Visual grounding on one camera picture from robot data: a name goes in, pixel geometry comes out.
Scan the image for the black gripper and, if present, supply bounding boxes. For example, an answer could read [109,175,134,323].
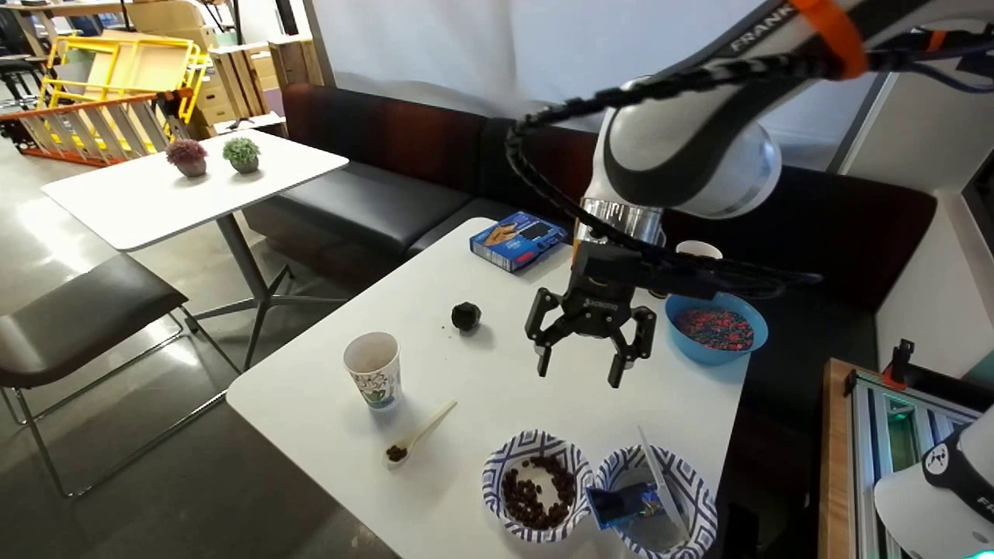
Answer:
[523,239,658,392]

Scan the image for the blue bowl colourful beads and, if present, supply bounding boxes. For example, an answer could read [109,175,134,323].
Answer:
[663,290,775,368]

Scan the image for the patterned paper bowl brown contents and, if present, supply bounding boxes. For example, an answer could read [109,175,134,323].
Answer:
[479,429,595,546]

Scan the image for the blue cardboard box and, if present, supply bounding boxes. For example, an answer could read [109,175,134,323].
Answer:
[465,207,575,277]

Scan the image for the small black round object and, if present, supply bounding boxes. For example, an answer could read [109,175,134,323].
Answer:
[452,297,485,334]

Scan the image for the white plastic knife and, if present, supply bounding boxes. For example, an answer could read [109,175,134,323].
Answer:
[633,421,692,534]

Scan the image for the blue and black block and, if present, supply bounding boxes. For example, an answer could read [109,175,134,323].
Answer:
[584,481,669,534]

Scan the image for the blue patterned paper plate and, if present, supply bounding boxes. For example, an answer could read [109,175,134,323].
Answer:
[588,443,720,559]

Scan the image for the white printed paper cup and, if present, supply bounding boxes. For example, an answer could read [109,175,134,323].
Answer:
[341,329,404,412]

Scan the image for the dark leather bench sofa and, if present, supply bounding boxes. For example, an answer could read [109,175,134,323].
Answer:
[243,80,942,446]

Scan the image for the wooden framed glass case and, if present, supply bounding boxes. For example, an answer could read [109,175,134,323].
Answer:
[817,337,994,559]

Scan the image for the white projection screen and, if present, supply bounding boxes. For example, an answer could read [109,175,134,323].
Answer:
[307,0,833,175]

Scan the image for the white rounded object black logo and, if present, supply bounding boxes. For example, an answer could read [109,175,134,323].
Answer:
[874,406,994,559]

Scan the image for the wooden drawer cabinet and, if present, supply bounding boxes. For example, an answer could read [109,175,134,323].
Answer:
[192,38,325,135]

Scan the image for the pink potted plant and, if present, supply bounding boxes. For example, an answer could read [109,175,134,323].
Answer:
[164,135,212,180]

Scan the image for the white side table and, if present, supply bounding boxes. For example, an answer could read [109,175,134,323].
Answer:
[41,126,352,371]

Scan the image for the black metal chair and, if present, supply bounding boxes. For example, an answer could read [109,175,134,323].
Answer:
[0,251,243,502]

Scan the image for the yellow metal rack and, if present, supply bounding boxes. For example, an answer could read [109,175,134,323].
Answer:
[38,28,212,129]

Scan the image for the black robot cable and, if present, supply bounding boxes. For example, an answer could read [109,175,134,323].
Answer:
[505,25,994,297]

